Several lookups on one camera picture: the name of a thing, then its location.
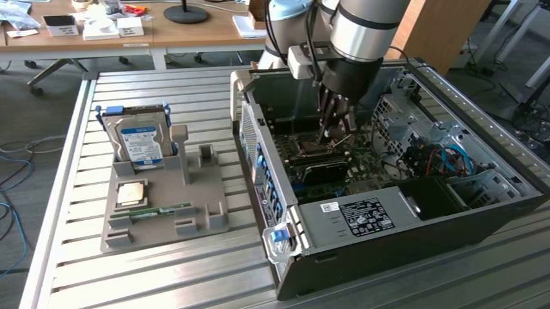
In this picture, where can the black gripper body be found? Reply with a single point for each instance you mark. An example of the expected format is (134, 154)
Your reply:
(353, 77)

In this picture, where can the black green graphics card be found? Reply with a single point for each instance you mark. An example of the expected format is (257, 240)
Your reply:
(325, 174)

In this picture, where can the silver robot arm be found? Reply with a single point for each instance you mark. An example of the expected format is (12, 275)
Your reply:
(365, 29)

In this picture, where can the metal socket cover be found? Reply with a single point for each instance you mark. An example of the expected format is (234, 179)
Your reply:
(347, 140)

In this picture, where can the CPU socket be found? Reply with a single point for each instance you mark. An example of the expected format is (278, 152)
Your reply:
(309, 147)

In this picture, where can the perforated metal drive cage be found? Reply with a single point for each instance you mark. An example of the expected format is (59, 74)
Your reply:
(399, 125)

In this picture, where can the dark installed RAM stick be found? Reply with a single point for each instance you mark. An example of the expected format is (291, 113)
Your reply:
(309, 162)

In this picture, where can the green motherboard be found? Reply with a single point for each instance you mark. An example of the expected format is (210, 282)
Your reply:
(374, 167)

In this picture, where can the metal fan grille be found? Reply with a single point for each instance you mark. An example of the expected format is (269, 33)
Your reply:
(249, 135)

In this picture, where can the blue expansion slot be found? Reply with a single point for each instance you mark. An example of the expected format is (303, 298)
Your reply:
(301, 186)

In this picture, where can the white paper stack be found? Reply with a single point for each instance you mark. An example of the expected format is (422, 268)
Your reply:
(247, 30)

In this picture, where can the brown cardboard box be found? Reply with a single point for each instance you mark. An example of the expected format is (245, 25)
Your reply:
(257, 13)

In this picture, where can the black plastic shroud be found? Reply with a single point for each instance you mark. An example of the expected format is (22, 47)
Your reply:
(430, 199)

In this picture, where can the grey power supply unit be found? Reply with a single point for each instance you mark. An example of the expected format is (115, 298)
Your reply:
(326, 225)

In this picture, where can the metal disk bay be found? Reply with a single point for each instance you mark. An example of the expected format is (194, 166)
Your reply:
(485, 186)

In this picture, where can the blue case latch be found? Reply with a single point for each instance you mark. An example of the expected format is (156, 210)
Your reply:
(279, 235)

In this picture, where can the wooden desk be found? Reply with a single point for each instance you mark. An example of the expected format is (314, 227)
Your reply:
(194, 35)

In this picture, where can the black round lamp base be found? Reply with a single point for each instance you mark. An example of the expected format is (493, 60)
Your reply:
(186, 14)

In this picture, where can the grey parts rack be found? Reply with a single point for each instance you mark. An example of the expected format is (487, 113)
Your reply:
(176, 199)

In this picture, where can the black open PC case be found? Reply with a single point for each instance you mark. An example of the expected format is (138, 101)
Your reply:
(386, 257)

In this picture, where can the hard disk blue caddy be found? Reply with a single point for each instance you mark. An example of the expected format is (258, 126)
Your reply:
(139, 141)

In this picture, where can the green RAM stick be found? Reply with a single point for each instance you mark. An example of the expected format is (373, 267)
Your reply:
(155, 211)

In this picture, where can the silver CPU chip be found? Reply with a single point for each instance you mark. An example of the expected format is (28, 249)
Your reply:
(131, 194)

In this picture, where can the plain white box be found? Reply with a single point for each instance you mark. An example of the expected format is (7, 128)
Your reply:
(130, 27)

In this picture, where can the red plastic item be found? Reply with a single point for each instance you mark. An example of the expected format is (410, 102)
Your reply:
(136, 10)

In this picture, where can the flat white box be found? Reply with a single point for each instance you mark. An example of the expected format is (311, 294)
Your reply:
(100, 30)

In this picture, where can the beige tape roll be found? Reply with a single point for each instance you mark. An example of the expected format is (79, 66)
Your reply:
(82, 4)

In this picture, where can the white box black top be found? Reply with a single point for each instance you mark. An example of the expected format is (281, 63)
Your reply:
(62, 25)

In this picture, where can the white label card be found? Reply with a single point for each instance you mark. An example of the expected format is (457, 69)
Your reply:
(22, 33)

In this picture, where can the clear plastic bag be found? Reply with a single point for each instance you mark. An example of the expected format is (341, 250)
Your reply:
(18, 14)

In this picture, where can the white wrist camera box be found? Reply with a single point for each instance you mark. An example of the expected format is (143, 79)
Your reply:
(301, 62)

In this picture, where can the white desk frame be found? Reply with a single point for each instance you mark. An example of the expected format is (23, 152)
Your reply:
(512, 32)

